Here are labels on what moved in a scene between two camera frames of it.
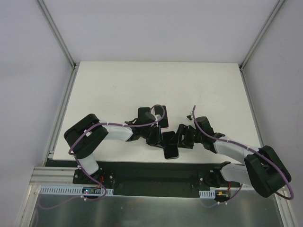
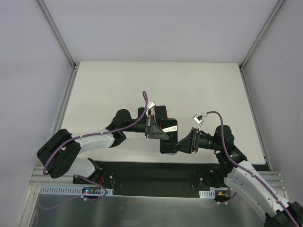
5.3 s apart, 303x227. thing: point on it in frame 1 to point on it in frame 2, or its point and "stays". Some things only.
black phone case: (141, 111) stays
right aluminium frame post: (264, 29) stays
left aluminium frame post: (57, 34) stays
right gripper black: (183, 136) to (194, 140)
